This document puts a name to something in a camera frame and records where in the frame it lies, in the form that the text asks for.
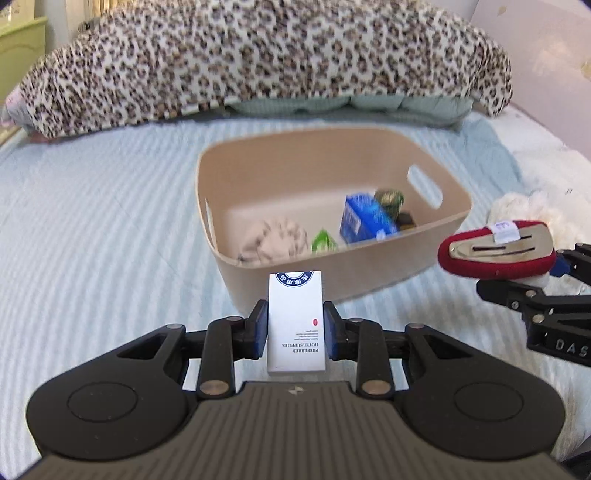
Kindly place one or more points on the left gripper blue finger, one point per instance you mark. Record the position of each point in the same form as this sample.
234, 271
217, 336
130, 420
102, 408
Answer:
575, 262

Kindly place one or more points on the dark brown small box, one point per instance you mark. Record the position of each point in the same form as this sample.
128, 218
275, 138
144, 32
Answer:
405, 221

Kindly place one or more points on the green beaded trinket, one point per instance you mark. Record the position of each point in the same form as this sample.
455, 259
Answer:
390, 200

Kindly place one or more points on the blue tissue pack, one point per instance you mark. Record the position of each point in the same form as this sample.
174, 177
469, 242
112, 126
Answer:
364, 219

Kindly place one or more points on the white hotel supplies box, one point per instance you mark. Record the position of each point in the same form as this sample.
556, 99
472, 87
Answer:
296, 338

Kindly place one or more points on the striped blue bed sheet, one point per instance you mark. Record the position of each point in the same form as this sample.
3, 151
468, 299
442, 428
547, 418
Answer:
101, 243

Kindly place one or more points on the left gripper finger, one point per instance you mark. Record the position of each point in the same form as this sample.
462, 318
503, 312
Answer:
521, 292

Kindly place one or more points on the red hair clip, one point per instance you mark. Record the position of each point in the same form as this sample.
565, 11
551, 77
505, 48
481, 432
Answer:
506, 250

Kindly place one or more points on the beige plastic storage bin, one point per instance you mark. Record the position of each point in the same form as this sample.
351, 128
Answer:
305, 176

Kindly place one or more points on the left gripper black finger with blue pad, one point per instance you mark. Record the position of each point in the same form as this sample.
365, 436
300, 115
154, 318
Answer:
366, 343
223, 342

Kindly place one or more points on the light green folded quilt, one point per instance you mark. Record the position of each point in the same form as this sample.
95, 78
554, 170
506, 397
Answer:
437, 112

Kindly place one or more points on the green wooden cabinet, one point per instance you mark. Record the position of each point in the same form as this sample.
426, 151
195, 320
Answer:
21, 46

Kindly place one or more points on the white fluffy plush toy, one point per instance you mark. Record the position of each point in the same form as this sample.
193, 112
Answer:
537, 207

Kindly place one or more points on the beige cloth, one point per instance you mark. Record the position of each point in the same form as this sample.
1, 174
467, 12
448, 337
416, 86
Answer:
273, 240

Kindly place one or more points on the green small packet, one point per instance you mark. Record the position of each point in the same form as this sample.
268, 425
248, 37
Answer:
323, 242

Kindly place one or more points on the pink headboard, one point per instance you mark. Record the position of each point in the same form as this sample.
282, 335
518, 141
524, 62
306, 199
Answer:
548, 43

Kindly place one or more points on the leopard print blanket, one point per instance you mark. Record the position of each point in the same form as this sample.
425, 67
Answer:
151, 60

